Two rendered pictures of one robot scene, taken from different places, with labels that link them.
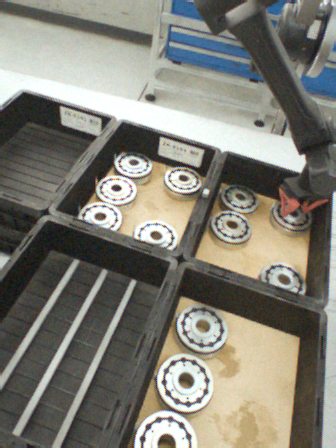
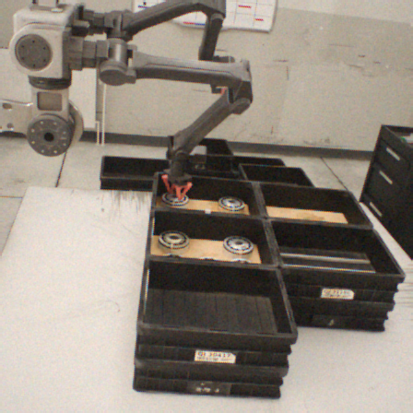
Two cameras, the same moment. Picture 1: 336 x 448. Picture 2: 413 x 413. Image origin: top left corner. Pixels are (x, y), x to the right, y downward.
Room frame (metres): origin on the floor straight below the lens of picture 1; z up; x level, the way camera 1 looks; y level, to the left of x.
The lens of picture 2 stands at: (1.11, 1.42, 1.76)
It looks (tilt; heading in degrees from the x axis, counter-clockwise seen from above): 28 degrees down; 254
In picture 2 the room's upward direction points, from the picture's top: 8 degrees clockwise
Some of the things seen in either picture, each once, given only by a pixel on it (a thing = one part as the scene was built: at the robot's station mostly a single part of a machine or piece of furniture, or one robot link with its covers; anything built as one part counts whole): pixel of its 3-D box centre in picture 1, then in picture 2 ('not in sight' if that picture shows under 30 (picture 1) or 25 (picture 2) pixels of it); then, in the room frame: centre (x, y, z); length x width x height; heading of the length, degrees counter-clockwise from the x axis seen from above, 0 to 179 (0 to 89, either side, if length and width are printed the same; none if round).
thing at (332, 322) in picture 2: not in sight; (320, 288); (0.31, 0.15, 0.76); 0.40 x 0.30 x 0.12; 170
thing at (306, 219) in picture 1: (292, 214); (175, 198); (0.76, -0.31, 0.86); 0.10 x 0.10 x 0.01
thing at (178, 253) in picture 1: (144, 180); (209, 238); (0.71, 0.08, 0.92); 0.40 x 0.30 x 0.02; 170
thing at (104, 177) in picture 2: not in sight; (135, 203); (0.81, -1.17, 0.37); 0.40 x 0.30 x 0.45; 176
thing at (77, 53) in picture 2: not in sight; (79, 53); (1.12, 0.01, 1.45); 0.09 x 0.08 x 0.12; 86
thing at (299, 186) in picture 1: (311, 179); (178, 169); (0.76, -0.31, 0.98); 0.10 x 0.07 x 0.07; 117
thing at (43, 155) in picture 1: (34, 160); (212, 312); (0.76, 0.37, 0.87); 0.40 x 0.30 x 0.11; 170
